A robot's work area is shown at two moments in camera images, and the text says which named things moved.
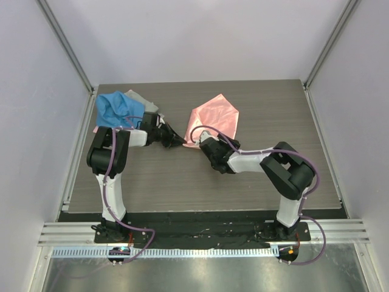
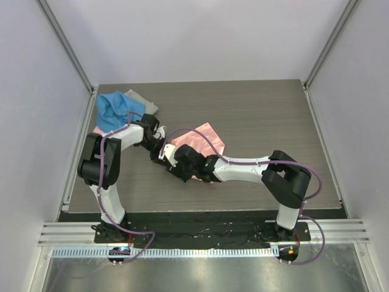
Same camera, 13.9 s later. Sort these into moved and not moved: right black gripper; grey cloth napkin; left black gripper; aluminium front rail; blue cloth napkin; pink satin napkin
Moved: right black gripper; pink satin napkin; left black gripper
Not moved: grey cloth napkin; aluminium front rail; blue cloth napkin
